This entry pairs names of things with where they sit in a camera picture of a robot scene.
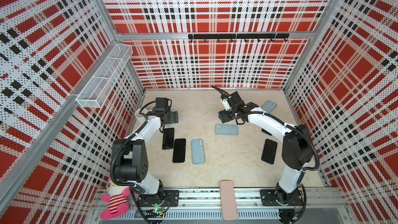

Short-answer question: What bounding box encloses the black hook rail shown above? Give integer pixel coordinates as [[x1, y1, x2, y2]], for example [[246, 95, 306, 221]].
[[188, 33, 290, 41]]

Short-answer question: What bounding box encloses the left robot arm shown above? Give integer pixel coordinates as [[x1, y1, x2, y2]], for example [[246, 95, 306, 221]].
[[110, 110, 179, 207]]

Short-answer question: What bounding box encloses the white wire basket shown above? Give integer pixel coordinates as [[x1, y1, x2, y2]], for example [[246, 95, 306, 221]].
[[76, 44, 132, 108]]

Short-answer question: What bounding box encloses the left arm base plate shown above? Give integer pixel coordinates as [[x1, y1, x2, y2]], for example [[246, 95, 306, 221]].
[[138, 190, 180, 207]]

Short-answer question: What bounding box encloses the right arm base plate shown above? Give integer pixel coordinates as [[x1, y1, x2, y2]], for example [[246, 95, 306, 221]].
[[260, 189, 304, 206]]

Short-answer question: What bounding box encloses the pink plush toy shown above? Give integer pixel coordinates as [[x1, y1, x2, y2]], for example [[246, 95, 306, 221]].
[[100, 178, 130, 220]]

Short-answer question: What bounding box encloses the light blue cased phone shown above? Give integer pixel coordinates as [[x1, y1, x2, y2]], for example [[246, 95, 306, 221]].
[[191, 139, 205, 164]]

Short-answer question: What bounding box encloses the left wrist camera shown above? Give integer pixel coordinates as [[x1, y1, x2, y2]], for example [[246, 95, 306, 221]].
[[153, 97, 172, 113]]

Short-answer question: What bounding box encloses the pink phone case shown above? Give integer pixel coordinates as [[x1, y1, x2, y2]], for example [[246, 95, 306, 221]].
[[220, 180, 238, 220]]

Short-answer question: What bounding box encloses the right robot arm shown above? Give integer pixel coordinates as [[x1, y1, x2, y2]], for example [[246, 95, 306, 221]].
[[212, 86, 320, 206]]

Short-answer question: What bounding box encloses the white ceramic mug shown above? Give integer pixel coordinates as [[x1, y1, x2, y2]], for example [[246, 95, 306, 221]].
[[135, 108, 145, 123]]

